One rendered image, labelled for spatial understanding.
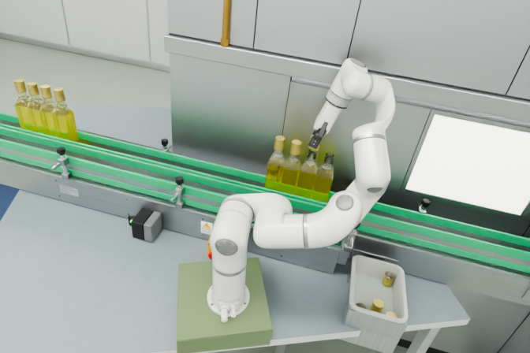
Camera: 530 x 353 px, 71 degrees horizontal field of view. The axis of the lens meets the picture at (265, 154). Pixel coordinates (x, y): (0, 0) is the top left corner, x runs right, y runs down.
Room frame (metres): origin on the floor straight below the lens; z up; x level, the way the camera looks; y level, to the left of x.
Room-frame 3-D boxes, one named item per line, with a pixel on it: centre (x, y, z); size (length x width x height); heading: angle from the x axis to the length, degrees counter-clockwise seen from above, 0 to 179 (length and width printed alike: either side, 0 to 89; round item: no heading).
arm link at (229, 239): (0.70, 0.06, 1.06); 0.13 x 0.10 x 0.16; 177
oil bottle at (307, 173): (1.07, -0.16, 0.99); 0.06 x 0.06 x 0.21; 79
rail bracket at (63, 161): (1.06, 0.74, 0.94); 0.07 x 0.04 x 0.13; 170
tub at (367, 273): (0.79, -0.41, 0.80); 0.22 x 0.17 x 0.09; 170
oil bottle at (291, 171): (1.08, -0.10, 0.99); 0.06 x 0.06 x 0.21; 79
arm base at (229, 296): (0.68, 0.05, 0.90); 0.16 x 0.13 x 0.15; 9
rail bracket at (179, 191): (0.97, 0.28, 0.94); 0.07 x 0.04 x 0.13; 170
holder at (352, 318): (0.82, -0.42, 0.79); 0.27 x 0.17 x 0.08; 170
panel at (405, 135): (1.14, -0.50, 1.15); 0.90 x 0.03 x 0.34; 80
